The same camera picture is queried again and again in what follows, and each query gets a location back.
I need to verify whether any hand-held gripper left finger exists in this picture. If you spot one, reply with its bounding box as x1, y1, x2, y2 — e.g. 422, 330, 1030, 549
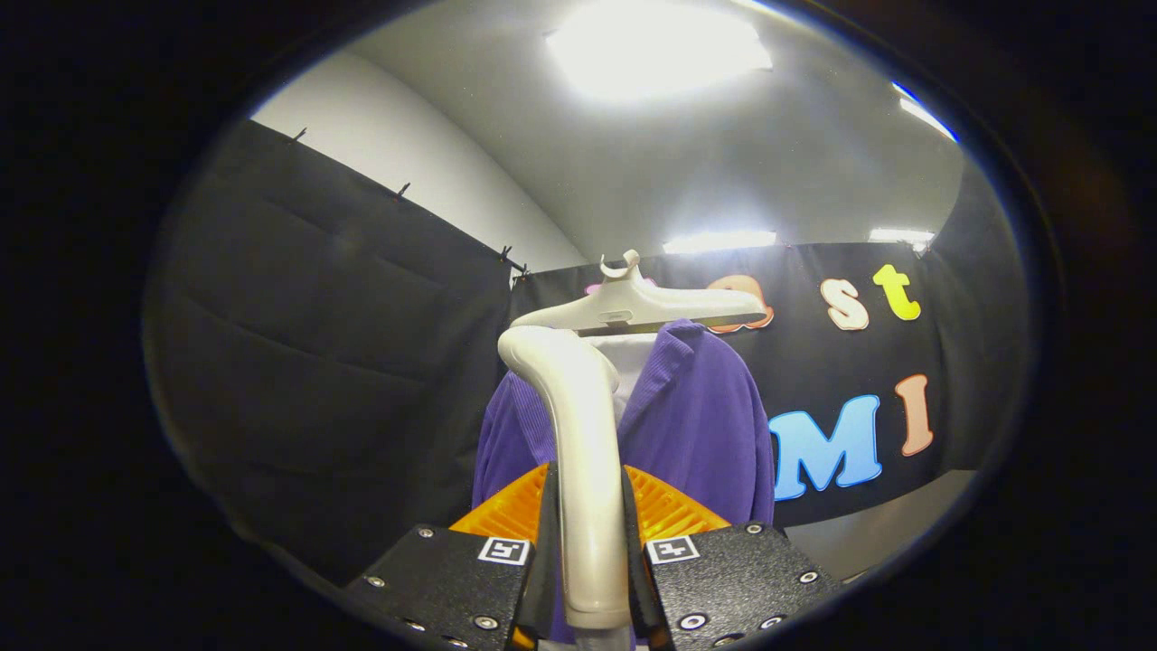
343, 463, 561, 651

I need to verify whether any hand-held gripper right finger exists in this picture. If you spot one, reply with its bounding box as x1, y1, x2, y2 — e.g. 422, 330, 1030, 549
619, 465, 842, 651

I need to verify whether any cream garment steamer head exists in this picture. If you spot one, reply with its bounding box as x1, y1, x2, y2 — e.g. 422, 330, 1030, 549
497, 325, 634, 631

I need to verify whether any purple jacket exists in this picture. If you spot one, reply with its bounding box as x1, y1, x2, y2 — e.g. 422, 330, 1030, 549
472, 318, 776, 645

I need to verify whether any white shirt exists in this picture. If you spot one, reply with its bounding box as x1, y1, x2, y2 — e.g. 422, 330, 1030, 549
588, 333, 659, 426

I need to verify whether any cream clothes hanger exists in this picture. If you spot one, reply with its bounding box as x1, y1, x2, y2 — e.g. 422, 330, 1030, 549
509, 250, 769, 337

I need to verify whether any grey cabinet with dark top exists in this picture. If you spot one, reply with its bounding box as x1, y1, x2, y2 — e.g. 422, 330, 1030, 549
782, 468, 979, 580

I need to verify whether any black backdrop cloth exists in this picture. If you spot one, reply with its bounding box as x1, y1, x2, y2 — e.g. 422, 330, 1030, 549
511, 241, 959, 530

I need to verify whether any black quilted side cloth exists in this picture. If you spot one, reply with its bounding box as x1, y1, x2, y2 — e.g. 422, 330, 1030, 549
922, 158, 1031, 476
143, 119, 530, 589

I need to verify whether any long ceiling light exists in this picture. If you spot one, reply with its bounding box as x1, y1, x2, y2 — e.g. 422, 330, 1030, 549
663, 230, 778, 255

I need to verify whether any small ceiling light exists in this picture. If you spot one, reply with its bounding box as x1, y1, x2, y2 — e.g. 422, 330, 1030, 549
868, 227, 936, 252

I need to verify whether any large square ceiling light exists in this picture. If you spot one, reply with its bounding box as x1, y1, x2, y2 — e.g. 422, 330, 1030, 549
545, 0, 774, 100

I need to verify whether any ceiling light panel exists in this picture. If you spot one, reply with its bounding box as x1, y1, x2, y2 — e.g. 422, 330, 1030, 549
893, 83, 959, 143

